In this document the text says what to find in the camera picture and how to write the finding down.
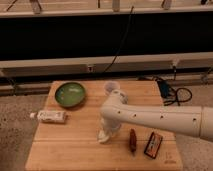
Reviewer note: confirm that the translucent ceramic cup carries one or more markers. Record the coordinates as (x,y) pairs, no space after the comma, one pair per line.
(109,86)

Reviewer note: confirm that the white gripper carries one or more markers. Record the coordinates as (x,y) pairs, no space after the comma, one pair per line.
(110,127)

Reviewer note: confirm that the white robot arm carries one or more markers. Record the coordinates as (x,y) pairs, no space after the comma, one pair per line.
(193,121)

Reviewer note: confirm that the black orange rectangular box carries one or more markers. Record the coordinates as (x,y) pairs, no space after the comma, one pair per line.
(153,145)

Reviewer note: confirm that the brown red stick object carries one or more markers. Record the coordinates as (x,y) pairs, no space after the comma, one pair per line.
(132,141)

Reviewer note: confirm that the wooden board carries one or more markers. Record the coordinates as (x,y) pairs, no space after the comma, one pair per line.
(73,146)

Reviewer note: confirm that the white sponge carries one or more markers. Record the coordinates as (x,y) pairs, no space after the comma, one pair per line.
(103,137)

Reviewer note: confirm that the white tube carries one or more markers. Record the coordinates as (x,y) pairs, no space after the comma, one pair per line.
(49,116)

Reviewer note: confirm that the green ceramic bowl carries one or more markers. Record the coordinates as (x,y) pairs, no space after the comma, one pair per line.
(70,94)

